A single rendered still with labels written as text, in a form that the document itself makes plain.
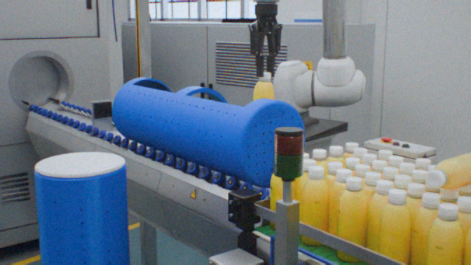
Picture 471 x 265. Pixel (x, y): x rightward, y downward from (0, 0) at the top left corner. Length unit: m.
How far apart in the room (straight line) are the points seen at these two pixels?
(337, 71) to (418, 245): 1.17
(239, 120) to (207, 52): 2.42
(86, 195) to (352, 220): 0.79
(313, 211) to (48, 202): 0.80
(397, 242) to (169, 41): 3.34
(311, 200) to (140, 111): 0.95
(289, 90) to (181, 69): 2.05
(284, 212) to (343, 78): 1.22
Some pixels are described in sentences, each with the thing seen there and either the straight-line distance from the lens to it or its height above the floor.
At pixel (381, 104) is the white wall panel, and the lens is 4.69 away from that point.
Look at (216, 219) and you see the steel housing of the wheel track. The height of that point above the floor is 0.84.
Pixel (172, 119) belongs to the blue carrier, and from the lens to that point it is 1.98.
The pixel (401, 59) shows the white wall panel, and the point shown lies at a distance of 4.59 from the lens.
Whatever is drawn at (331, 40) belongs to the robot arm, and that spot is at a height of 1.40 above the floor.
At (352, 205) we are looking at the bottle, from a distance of 1.36.
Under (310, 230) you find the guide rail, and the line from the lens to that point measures 1.41.
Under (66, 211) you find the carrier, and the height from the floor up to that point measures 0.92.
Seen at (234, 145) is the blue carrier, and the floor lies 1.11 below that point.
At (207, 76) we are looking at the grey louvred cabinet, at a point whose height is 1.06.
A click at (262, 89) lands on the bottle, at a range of 1.82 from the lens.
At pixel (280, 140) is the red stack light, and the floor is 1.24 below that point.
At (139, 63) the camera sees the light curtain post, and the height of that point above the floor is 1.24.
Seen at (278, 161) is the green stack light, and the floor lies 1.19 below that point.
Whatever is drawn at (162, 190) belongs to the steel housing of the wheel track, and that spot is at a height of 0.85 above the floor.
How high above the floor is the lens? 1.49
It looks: 12 degrees down
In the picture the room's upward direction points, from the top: straight up
